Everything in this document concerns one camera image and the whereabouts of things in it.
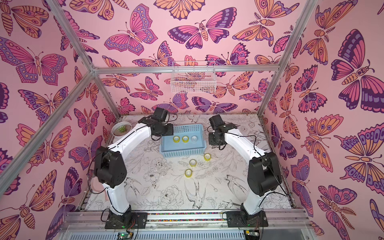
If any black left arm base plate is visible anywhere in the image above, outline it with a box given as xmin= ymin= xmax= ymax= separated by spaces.
xmin=105 ymin=211 xmax=148 ymax=230

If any white wire wall basket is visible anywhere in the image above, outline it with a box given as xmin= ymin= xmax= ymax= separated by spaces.
xmin=170 ymin=61 xmax=217 ymax=94

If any yellow tape roll bottom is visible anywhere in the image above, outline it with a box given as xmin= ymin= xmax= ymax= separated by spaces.
xmin=185 ymin=169 xmax=193 ymax=178

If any light blue perforated storage basket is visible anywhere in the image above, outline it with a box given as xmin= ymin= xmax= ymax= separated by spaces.
xmin=159 ymin=124 xmax=207 ymax=158

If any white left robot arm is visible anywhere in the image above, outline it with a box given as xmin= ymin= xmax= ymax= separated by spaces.
xmin=94 ymin=108 xmax=174 ymax=217

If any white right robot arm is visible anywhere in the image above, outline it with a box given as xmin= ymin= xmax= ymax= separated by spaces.
xmin=209 ymin=115 xmax=282 ymax=220

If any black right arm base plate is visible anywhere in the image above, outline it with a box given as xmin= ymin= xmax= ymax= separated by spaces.
xmin=225 ymin=211 xmax=269 ymax=229

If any pink plush toy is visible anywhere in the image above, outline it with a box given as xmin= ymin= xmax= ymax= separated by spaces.
xmin=90 ymin=177 xmax=105 ymax=194

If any white transparent tape roll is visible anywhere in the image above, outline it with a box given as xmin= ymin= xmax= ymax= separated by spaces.
xmin=191 ymin=136 xmax=199 ymax=143

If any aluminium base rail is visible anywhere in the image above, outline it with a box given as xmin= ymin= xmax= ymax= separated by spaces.
xmin=56 ymin=209 xmax=317 ymax=240

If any white bowl with green plant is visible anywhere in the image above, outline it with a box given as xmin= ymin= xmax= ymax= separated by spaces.
xmin=112 ymin=121 xmax=132 ymax=139

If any yellow tape roll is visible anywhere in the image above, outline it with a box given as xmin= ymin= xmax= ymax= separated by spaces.
xmin=185 ymin=169 xmax=193 ymax=178
xmin=204 ymin=153 xmax=212 ymax=162
xmin=182 ymin=136 xmax=190 ymax=143
xmin=189 ymin=159 xmax=197 ymax=168
xmin=173 ymin=136 xmax=180 ymax=143

